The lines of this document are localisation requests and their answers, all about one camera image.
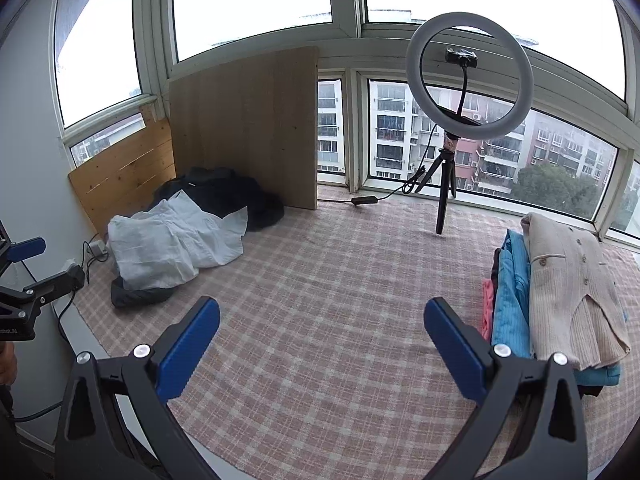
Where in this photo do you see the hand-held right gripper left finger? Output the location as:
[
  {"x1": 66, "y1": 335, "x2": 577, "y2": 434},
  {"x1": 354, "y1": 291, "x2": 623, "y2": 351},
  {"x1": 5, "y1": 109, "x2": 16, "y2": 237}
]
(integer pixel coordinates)
[{"x1": 54, "y1": 296, "x2": 221, "y2": 480}]

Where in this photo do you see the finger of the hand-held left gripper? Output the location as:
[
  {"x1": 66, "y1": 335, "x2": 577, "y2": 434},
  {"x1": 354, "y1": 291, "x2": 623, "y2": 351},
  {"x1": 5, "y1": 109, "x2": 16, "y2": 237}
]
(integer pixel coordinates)
[
  {"x1": 22, "y1": 263, "x2": 86, "y2": 307},
  {"x1": 0, "y1": 236, "x2": 47, "y2": 277}
]

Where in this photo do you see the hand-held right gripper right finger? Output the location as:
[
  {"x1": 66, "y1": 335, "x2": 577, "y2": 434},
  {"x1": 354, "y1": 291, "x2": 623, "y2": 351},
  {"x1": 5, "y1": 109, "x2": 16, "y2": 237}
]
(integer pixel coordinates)
[{"x1": 424, "y1": 297, "x2": 588, "y2": 480}]

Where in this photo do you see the white shirt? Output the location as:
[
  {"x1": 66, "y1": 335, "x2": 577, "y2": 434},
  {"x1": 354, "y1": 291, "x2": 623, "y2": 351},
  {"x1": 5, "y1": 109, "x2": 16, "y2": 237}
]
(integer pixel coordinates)
[{"x1": 107, "y1": 191, "x2": 249, "y2": 291}]

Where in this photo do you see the pink folded garment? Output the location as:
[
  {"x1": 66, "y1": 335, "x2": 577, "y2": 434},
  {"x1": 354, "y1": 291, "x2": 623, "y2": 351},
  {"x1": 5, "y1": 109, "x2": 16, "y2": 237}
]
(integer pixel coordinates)
[{"x1": 481, "y1": 280, "x2": 497, "y2": 341}]

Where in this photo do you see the blue folded shirt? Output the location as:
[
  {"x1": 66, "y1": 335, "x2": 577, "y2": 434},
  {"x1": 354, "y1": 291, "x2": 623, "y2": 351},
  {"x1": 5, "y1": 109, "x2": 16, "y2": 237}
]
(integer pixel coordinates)
[{"x1": 492, "y1": 230, "x2": 622, "y2": 386}]

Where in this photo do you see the pine wood board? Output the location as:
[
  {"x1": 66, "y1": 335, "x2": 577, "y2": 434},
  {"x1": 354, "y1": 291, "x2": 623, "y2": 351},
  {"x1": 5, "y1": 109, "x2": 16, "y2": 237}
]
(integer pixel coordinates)
[{"x1": 68, "y1": 105, "x2": 177, "y2": 241}]

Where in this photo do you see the pink plaid mat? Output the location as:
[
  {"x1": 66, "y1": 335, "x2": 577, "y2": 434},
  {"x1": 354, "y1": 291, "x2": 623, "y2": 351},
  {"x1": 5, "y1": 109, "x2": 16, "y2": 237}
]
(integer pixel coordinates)
[{"x1": 72, "y1": 185, "x2": 640, "y2": 480}]

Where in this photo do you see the black knit garment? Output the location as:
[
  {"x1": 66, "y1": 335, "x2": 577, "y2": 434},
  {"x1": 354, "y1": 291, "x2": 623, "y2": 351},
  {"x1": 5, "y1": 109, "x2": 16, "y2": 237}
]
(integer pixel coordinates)
[{"x1": 150, "y1": 166, "x2": 286, "y2": 232}]

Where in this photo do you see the light plywood board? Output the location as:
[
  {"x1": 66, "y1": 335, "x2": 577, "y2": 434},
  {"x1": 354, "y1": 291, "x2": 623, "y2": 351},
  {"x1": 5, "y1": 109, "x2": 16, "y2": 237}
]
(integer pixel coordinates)
[{"x1": 168, "y1": 46, "x2": 320, "y2": 211}]

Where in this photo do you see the black phone holder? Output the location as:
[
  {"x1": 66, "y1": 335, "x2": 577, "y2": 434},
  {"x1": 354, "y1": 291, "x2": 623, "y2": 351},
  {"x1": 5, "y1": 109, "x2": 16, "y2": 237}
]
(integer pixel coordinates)
[{"x1": 445, "y1": 47, "x2": 480, "y2": 122}]

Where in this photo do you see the white charger with black cable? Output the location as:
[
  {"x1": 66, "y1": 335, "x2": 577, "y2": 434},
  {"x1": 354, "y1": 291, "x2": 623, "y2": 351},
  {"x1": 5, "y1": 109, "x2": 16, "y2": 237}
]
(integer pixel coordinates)
[{"x1": 82, "y1": 232, "x2": 110, "y2": 281}]

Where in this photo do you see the black adapter cable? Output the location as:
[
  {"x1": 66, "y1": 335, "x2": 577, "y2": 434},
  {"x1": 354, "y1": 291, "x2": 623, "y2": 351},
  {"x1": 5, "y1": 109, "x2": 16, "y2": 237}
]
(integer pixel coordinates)
[{"x1": 54, "y1": 299, "x2": 77, "y2": 343}]

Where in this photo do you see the black ring light cable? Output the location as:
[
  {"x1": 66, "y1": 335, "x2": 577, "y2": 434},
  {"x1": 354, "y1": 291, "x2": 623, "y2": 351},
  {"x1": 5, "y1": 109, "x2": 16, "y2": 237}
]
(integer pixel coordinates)
[{"x1": 318, "y1": 119, "x2": 438, "y2": 207}]

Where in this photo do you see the white ring light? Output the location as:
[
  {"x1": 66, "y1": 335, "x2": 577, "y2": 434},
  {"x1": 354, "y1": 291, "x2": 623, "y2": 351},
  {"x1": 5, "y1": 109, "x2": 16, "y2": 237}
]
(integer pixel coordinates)
[{"x1": 406, "y1": 11, "x2": 535, "y2": 138}]

